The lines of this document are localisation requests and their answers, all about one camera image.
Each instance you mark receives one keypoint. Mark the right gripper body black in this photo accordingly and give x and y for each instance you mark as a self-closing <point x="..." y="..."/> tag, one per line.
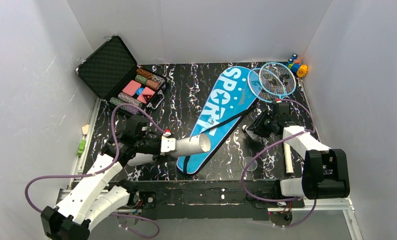
<point x="261" y="124"/>

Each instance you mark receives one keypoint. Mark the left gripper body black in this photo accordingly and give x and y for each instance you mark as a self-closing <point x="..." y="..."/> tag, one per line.
<point x="157" y="145"/>

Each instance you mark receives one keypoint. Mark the white shuttlecock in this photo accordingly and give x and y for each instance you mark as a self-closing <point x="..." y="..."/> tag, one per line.
<point x="250" y="133"/>

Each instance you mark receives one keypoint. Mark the clear plastic tube lid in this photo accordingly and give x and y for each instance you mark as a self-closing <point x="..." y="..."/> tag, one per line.
<point x="249" y="164"/>

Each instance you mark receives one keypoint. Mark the white shuttlecock tube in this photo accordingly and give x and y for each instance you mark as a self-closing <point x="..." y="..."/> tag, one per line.
<point x="186" y="147"/>

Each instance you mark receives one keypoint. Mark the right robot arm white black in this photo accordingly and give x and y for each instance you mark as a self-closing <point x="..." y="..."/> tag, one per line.
<point x="325" y="170"/>

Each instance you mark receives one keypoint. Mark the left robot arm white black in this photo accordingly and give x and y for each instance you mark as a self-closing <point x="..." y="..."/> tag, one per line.
<point x="74" y="217"/>

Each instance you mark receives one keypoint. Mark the blue badminton racket left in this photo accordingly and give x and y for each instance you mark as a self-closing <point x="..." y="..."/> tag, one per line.
<point x="255" y="85"/>

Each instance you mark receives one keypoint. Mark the blue badminton racket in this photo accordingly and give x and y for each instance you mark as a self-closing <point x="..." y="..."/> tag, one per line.
<point x="277" y="79"/>
<point x="255" y="85"/>

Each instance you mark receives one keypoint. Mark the blue badminton racket right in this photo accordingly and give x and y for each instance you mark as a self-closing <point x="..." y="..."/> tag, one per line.
<point x="277" y="79"/>

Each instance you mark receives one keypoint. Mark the blue racket bag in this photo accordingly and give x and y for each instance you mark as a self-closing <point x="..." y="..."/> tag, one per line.
<point x="228" y="102"/>

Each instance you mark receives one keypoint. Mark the red card box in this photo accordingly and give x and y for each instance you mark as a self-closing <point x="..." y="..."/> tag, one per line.
<point x="144" y="94"/>

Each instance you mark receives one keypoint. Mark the poker chip roll purple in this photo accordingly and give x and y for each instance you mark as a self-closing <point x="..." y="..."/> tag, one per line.
<point x="129" y="99"/>

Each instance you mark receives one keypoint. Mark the poker chip roll front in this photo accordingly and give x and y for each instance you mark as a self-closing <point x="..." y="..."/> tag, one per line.
<point x="127" y="108"/>

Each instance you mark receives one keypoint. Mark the pink card box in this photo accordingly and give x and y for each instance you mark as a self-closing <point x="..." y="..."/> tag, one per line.
<point x="133" y="88"/>

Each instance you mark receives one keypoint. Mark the poker chip roll green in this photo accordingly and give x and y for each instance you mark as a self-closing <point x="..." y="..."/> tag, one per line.
<point x="148" y="82"/>

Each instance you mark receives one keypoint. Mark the wooden block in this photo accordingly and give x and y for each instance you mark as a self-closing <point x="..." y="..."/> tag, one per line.
<point x="85" y="129"/>

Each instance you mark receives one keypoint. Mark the green clip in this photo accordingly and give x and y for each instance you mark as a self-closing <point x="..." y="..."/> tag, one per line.
<point x="81" y="147"/>

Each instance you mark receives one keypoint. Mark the poker chip roll brown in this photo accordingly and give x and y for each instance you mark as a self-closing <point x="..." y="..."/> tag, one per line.
<point x="149" y="75"/>

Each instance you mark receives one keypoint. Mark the black base beam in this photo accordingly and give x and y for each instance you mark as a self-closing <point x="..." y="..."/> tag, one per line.
<point x="208" y="199"/>

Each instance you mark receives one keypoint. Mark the black aluminium case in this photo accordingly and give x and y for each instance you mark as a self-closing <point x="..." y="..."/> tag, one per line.
<point x="110" y="68"/>

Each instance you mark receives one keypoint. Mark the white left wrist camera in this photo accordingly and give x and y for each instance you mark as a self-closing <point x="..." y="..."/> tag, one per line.
<point x="167" y="145"/>

